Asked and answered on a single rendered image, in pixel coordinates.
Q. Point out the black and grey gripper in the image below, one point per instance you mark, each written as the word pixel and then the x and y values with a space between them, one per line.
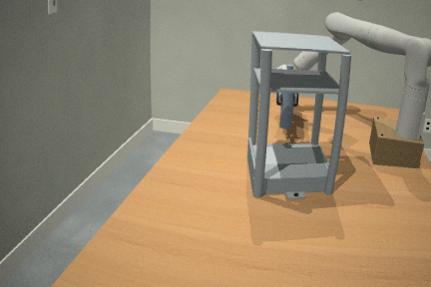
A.
pixel 278 99

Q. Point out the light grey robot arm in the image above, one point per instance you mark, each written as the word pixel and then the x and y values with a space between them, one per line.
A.
pixel 418 56

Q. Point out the dark grey cylinder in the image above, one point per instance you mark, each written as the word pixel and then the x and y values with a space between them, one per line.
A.
pixel 286 109

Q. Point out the grey shelving unit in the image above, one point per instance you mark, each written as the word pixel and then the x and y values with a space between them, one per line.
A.
pixel 293 168

